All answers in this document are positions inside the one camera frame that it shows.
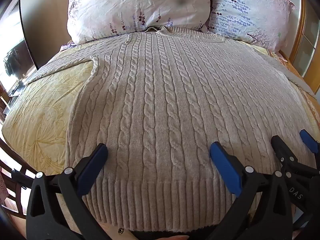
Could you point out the large floral pink pillow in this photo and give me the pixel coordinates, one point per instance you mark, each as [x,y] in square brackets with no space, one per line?
[130,7]

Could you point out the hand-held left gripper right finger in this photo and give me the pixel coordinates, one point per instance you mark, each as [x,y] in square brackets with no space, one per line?
[221,161]

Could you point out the beige buttoned garment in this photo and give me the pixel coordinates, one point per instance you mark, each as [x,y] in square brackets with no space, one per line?
[115,233]

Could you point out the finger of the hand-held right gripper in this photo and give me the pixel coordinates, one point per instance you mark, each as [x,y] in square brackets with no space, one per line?
[283,150]
[310,141]

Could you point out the white purple floral pillow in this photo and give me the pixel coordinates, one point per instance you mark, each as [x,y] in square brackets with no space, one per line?
[250,10]

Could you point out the wooden headboard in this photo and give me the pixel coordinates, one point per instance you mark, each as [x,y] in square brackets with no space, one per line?
[303,42]

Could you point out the black flat television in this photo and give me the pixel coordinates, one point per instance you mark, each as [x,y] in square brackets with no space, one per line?
[17,55]

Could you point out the dark cloth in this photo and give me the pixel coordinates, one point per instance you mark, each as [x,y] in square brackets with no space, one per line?
[160,235]

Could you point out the dark wooden chair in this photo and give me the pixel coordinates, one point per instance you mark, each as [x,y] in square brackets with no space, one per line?
[15,177]

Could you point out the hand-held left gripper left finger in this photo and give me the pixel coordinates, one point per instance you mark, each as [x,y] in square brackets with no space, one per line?
[96,160]

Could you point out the yellow patterned bedsheet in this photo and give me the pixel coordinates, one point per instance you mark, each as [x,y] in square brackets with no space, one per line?
[45,105]

